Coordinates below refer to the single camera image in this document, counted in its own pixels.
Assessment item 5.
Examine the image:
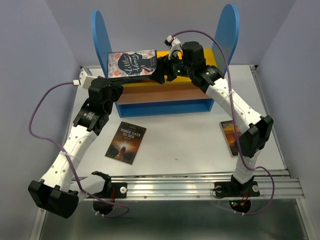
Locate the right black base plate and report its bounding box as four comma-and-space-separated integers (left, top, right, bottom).
211, 181, 261, 214

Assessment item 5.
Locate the brown Edmund Burke book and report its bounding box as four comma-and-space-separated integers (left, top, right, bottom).
220, 120, 238, 157

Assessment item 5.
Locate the aluminium mounting rail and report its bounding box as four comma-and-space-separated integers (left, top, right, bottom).
43, 177, 306, 201

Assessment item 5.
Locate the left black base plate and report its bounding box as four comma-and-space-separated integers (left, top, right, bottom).
92, 181, 128, 216

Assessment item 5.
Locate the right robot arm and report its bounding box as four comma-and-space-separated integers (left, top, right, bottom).
150, 36, 273, 195

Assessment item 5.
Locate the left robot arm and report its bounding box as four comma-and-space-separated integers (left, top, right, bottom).
28, 77, 124, 219

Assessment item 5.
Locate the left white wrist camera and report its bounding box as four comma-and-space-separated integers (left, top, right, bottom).
72, 67, 97, 90

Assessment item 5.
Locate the A Tale of Two Cities book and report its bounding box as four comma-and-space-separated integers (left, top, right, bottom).
108, 76, 152, 84

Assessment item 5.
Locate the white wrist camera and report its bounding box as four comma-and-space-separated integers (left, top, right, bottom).
72, 67, 97, 90
164, 35, 181, 60

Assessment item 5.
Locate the Three Days to See book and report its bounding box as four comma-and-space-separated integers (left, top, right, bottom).
105, 121, 147, 165

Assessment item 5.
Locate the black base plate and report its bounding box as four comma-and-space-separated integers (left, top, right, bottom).
211, 181, 261, 214
92, 181, 128, 216

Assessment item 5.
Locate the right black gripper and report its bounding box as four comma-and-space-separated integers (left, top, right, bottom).
147, 50, 193, 85

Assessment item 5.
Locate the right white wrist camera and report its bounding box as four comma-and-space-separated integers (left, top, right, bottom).
164, 35, 181, 60

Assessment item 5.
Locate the Little Women floral book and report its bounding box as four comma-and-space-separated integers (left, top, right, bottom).
106, 49, 158, 79

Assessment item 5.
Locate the blue wooden bookshelf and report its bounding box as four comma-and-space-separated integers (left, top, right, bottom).
91, 4, 240, 118

